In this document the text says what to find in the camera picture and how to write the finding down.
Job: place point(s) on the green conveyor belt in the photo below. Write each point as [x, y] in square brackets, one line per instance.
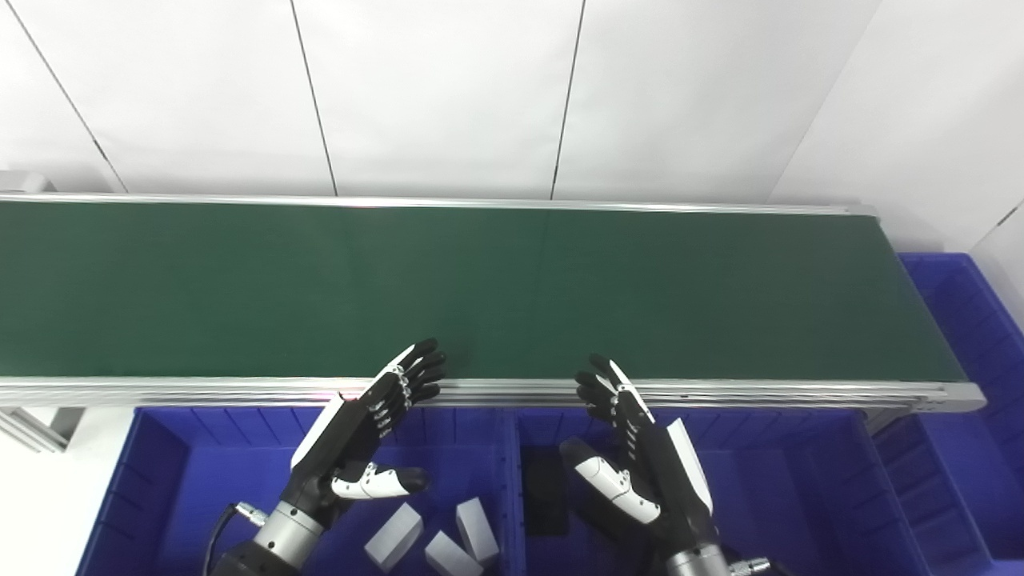
[512, 288]
[200, 392]

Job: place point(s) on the aluminium conveyor support leg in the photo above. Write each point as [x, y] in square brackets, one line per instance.
[36, 428]

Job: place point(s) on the blue bin with white parts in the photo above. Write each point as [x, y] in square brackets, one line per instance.
[224, 480]

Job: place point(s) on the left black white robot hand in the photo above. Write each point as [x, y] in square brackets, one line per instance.
[344, 448]

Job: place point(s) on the white square part round hole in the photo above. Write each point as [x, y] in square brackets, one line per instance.
[454, 558]

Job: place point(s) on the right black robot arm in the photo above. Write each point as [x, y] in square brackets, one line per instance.
[696, 562]

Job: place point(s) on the white block part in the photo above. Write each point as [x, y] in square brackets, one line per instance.
[478, 530]
[394, 538]

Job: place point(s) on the black block part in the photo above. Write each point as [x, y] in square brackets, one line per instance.
[546, 496]

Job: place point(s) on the blue bin with black part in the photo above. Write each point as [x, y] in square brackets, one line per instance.
[784, 496]

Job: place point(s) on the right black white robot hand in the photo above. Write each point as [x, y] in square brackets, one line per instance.
[668, 480]

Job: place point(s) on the long blue bin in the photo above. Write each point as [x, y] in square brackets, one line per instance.
[960, 448]

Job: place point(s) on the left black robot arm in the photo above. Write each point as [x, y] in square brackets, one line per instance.
[284, 536]

